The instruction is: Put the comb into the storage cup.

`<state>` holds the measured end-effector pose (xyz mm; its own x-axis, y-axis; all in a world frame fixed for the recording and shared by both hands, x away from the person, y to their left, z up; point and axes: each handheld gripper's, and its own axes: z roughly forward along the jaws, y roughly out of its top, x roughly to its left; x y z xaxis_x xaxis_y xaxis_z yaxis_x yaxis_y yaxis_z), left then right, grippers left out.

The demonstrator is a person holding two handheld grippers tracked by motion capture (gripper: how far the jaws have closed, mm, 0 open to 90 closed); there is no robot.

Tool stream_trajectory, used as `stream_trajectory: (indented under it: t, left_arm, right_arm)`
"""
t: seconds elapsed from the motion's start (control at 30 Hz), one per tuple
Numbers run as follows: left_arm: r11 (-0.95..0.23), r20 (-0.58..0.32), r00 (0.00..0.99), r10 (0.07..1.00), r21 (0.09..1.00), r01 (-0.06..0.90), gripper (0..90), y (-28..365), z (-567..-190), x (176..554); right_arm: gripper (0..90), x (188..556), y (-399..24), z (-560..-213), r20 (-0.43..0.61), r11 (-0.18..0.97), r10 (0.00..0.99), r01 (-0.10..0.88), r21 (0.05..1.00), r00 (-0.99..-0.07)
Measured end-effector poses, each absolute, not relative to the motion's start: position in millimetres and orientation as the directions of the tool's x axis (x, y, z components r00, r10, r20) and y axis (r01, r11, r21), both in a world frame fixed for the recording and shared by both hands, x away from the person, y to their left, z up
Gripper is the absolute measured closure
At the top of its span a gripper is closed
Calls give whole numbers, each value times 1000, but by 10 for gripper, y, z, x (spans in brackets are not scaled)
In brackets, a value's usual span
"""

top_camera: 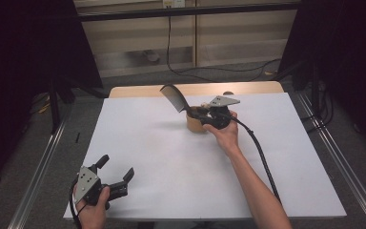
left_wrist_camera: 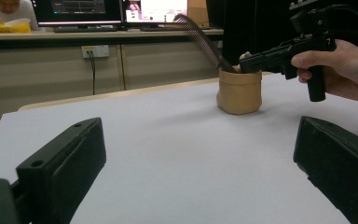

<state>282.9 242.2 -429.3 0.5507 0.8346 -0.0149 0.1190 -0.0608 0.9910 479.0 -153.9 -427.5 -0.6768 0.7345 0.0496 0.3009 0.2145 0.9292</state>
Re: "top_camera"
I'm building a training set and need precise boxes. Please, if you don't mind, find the black metal stand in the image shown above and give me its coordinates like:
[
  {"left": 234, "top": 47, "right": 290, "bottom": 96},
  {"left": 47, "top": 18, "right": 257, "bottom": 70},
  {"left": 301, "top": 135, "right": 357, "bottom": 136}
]
[{"left": 48, "top": 74, "right": 75, "bottom": 135}]

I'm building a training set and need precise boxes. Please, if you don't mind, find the brown cup with small figure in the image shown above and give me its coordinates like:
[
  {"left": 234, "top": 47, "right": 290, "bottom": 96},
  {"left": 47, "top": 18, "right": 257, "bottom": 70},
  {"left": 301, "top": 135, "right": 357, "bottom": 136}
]
[{"left": 185, "top": 101, "right": 212, "bottom": 135}]

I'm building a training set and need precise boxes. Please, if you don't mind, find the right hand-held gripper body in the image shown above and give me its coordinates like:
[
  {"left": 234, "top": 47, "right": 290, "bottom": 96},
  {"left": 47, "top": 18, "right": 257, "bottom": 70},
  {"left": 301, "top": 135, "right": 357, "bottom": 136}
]
[{"left": 199, "top": 94, "right": 241, "bottom": 131}]

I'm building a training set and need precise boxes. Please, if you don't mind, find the bundle of black cables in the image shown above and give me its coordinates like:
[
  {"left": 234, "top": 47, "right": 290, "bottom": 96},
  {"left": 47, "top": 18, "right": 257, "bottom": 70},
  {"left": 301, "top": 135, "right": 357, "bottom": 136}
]
[{"left": 300, "top": 80, "right": 336, "bottom": 134}]

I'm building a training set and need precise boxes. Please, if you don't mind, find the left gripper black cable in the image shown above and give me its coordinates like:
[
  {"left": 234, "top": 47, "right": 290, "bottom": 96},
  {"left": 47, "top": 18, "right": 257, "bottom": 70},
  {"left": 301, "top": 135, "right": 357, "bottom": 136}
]
[{"left": 68, "top": 178, "right": 89, "bottom": 229}]

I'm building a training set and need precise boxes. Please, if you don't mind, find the metal floor rail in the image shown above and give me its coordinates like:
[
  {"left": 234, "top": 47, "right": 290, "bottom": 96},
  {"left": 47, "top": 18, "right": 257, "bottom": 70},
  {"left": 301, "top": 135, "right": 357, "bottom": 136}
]
[
  {"left": 7, "top": 115, "right": 69, "bottom": 229},
  {"left": 297, "top": 93, "right": 366, "bottom": 229}
]

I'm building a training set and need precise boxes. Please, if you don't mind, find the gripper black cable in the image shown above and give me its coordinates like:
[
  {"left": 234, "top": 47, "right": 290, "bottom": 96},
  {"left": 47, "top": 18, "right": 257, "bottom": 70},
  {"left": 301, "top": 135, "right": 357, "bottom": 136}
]
[
  {"left": 224, "top": 112, "right": 283, "bottom": 205},
  {"left": 68, "top": 178, "right": 89, "bottom": 229}
]

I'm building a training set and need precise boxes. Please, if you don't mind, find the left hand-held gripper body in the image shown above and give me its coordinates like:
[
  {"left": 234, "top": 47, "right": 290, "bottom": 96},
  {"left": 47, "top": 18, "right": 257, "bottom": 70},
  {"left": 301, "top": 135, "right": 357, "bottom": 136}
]
[{"left": 73, "top": 164, "right": 130, "bottom": 211}]

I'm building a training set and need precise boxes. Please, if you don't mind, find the white wall socket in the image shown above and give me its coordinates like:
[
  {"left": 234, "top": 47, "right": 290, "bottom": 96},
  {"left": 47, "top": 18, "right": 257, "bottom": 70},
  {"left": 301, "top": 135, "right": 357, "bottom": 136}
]
[{"left": 162, "top": 0, "right": 186, "bottom": 10}]

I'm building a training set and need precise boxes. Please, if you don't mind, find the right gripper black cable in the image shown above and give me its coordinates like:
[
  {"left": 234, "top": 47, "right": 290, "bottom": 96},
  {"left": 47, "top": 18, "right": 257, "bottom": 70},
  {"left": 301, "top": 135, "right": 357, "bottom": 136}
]
[{"left": 224, "top": 112, "right": 283, "bottom": 205}]

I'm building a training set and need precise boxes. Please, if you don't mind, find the black curtain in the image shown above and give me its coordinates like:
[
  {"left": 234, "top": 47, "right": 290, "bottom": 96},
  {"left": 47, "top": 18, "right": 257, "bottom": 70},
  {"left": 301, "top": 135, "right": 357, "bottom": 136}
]
[
  {"left": 278, "top": 0, "right": 366, "bottom": 157},
  {"left": 0, "top": 0, "right": 105, "bottom": 190}
]

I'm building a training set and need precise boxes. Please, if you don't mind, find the black horizontal bar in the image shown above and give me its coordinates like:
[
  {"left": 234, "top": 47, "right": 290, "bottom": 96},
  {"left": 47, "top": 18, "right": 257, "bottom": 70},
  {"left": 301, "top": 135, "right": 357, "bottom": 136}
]
[{"left": 76, "top": 2, "right": 301, "bottom": 23}]

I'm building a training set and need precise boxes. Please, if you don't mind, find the person's left hand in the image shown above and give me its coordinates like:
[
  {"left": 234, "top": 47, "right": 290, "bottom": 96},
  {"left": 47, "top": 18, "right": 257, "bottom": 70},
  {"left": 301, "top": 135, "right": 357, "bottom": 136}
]
[{"left": 74, "top": 185, "right": 112, "bottom": 229}]

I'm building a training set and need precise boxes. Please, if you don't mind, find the person's right hand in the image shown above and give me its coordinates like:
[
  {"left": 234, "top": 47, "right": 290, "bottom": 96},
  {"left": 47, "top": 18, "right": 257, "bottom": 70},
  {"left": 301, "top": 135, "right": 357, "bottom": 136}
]
[{"left": 202, "top": 110, "right": 240, "bottom": 157}]

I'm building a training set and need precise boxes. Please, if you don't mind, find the wooden table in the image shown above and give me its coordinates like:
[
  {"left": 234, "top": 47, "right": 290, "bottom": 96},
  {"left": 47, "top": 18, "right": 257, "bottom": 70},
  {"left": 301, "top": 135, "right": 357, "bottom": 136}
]
[{"left": 108, "top": 80, "right": 285, "bottom": 99}]

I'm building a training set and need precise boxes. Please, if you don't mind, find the black floor cable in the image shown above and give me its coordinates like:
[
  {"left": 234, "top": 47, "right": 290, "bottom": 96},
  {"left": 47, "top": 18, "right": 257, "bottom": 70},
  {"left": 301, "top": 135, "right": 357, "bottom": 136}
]
[{"left": 166, "top": 14, "right": 282, "bottom": 83}]

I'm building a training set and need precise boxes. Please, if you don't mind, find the white sheet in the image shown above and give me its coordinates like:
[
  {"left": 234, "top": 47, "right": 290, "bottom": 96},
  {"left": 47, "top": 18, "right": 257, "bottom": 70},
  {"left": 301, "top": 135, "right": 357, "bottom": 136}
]
[{"left": 63, "top": 93, "right": 348, "bottom": 221}]

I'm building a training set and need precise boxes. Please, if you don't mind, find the black cleaver knife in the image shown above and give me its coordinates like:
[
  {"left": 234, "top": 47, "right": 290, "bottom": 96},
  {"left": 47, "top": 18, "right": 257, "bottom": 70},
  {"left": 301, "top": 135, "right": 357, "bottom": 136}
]
[{"left": 159, "top": 83, "right": 206, "bottom": 122}]

